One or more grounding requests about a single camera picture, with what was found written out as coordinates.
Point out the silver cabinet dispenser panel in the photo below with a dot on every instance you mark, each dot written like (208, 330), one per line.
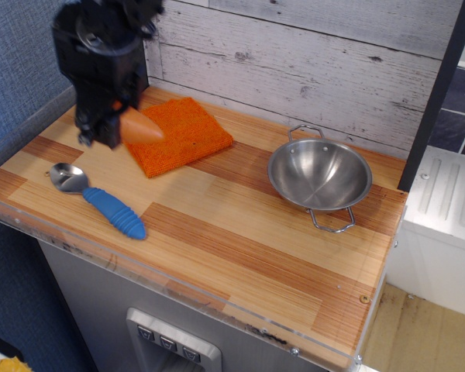
(161, 346)

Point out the black right frame post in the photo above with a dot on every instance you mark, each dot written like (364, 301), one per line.
(440, 88)

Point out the black vertical corner post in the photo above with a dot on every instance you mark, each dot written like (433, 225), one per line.
(144, 71)

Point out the yellow object bottom left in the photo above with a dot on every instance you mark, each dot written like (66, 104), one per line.
(13, 365)

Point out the clear acrylic table edge guard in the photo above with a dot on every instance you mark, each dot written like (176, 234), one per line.
(252, 261)

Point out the white grooved side counter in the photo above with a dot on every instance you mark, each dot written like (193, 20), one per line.
(428, 258)

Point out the blue handled metal spoon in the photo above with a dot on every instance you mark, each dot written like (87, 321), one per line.
(73, 180)

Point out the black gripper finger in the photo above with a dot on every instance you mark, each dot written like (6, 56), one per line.
(107, 128)
(89, 119)

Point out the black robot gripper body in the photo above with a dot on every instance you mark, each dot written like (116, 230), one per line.
(99, 47)

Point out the orange folded cloth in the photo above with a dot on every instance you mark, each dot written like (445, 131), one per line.
(190, 134)

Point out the orange plastic toy carrot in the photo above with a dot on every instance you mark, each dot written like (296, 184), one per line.
(133, 127)

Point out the stainless steel two-handled bowl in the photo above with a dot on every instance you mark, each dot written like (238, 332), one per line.
(319, 175)

